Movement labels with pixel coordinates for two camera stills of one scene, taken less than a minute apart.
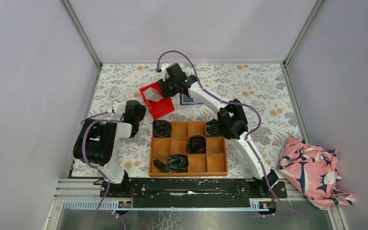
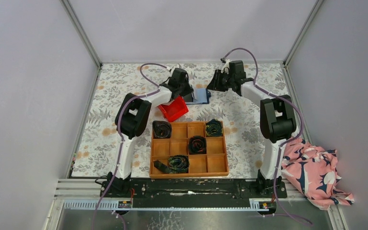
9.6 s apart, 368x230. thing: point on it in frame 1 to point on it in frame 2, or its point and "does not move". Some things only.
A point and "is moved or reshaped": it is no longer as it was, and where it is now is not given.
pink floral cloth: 313,170 does not move
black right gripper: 163,84 to 214,84
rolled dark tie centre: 197,144 does not move
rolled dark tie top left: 162,128 does not move
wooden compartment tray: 213,163 does not move
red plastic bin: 162,107 is moved or reshaped
